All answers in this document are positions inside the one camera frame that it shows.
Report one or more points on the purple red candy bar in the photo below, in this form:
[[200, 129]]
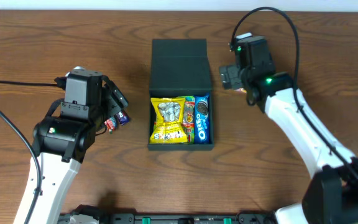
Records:
[[122, 117]]

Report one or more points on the green Haribo gummy bag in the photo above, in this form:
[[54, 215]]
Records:
[[188, 122]]

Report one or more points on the dark green gift box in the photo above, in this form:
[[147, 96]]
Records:
[[180, 67]]

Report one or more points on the yellow Mentos gum bottle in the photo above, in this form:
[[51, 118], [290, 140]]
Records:
[[241, 90]]

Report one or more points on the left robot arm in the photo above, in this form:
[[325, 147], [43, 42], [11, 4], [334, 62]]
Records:
[[62, 138]]

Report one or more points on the green red snack bar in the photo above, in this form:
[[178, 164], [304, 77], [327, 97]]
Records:
[[111, 124]]

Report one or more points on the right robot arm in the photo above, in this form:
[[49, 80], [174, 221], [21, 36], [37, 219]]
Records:
[[332, 195]]

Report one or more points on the yellow Hacks candy bag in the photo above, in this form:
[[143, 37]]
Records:
[[168, 124]]

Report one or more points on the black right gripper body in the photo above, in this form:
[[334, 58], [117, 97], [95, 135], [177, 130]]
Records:
[[229, 78]]

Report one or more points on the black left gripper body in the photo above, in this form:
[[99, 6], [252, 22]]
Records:
[[115, 98]]

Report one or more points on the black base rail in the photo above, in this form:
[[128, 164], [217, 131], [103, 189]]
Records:
[[89, 214]]

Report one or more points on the blue Oreo cookie pack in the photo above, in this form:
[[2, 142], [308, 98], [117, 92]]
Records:
[[201, 120]]

